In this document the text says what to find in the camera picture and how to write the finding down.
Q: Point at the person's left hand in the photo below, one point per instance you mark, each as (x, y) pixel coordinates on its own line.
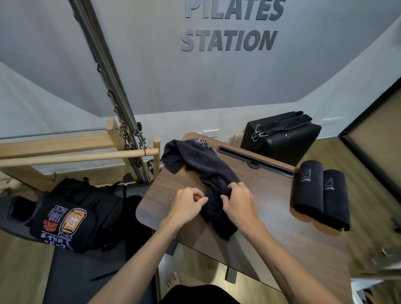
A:
(185, 208)

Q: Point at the person's right hand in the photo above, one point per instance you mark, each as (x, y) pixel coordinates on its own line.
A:
(241, 206)

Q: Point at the dark navy towel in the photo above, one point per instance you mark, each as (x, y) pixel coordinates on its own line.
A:
(336, 200)
(309, 188)
(200, 159)

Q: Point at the black printed backpack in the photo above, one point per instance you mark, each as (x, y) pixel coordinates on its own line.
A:
(94, 200)

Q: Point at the person's left forearm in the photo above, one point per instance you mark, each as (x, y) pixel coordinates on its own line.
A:
(134, 266)

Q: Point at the person's right forearm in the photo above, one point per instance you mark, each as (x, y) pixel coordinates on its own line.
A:
(291, 269)

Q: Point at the person's left foot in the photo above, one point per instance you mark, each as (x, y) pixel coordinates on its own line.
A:
(173, 279)

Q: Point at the person's black shorts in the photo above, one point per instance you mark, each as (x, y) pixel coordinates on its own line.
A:
(200, 296)

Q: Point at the brown wooden side table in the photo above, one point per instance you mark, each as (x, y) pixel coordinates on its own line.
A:
(275, 200)

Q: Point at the black padded box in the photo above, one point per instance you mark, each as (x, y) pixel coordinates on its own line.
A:
(288, 147)

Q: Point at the wooden roll bar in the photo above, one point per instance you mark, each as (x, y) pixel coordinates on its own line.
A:
(78, 158)

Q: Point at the chrome tower pole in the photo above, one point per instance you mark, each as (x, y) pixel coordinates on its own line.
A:
(106, 72)

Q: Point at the white wall socket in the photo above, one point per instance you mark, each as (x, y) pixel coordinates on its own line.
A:
(210, 132)

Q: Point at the wooden tower frame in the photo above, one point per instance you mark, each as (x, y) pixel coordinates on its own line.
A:
(56, 145)

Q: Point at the brown blind with black frame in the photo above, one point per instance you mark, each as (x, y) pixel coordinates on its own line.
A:
(379, 147)

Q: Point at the silver metal frame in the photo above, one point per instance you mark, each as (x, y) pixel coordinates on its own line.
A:
(387, 260)

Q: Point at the grey wall letters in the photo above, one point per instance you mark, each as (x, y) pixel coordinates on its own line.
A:
(231, 40)

